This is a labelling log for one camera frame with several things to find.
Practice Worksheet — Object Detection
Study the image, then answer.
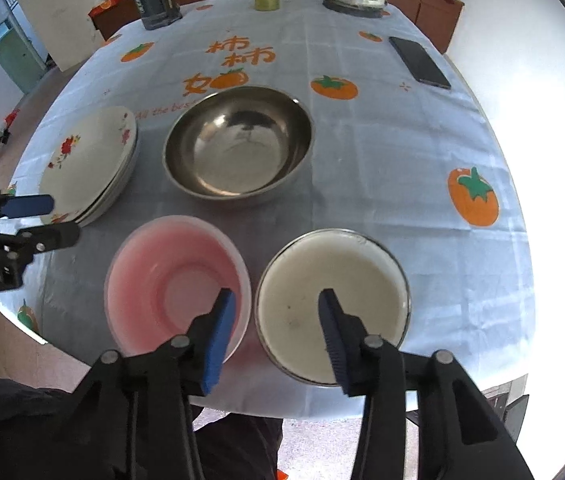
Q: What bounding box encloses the white enamel bowl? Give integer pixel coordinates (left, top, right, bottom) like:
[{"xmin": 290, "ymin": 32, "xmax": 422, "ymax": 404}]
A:
[{"xmin": 255, "ymin": 229, "xmax": 411, "ymax": 387}]

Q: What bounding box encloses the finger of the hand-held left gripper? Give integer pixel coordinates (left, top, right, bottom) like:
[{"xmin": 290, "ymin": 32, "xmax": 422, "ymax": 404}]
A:
[
  {"xmin": 0, "ymin": 189, "xmax": 56, "ymax": 228},
  {"xmin": 0, "ymin": 221, "xmax": 82, "ymax": 266}
]

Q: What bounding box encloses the red box with orange print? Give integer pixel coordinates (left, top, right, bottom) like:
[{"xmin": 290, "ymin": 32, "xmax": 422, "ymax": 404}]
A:
[{"xmin": 88, "ymin": 0, "xmax": 133, "ymax": 18}]

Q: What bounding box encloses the pink plastic bowl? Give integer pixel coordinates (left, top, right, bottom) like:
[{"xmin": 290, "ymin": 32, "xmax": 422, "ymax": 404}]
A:
[{"xmin": 104, "ymin": 215, "xmax": 253, "ymax": 356}]

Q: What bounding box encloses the white plate with red flowers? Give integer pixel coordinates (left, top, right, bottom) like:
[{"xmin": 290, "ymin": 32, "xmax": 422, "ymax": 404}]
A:
[{"xmin": 40, "ymin": 106, "xmax": 137, "ymax": 223}]

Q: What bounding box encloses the green door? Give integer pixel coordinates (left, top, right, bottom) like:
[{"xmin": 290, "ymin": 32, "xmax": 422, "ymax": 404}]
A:
[{"xmin": 0, "ymin": 22, "xmax": 46, "ymax": 95}]

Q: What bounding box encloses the light blue persimmon print tablecloth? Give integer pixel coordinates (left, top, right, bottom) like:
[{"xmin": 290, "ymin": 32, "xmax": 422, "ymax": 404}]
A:
[{"xmin": 0, "ymin": 0, "xmax": 534, "ymax": 418}]

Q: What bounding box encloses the white plate pink floral rim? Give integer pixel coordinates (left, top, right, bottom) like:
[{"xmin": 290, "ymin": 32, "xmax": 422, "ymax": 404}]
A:
[{"xmin": 75, "ymin": 115, "xmax": 139, "ymax": 226}]

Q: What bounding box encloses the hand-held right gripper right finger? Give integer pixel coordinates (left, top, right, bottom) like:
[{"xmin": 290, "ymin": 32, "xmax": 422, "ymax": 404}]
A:
[{"xmin": 318, "ymin": 288, "xmax": 535, "ymax": 480}]

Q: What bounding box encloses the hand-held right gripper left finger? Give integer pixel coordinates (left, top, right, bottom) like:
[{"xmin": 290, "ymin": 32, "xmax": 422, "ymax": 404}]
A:
[{"xmin": 57, "ymin": 287, "xmax": 238, "ymax": 480}]

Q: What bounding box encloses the stainless steel bowl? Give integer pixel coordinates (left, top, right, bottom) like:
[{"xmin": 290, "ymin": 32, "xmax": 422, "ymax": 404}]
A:
[{"xmin": 163, "ymin": 86, "xmax": 315, "ymax": 207}]

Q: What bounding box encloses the black smartphone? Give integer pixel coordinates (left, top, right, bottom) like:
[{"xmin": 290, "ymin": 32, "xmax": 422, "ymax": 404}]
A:
[{"xmin": 389, "ymin": 36, "xmax": 452, "ymax": 90}]

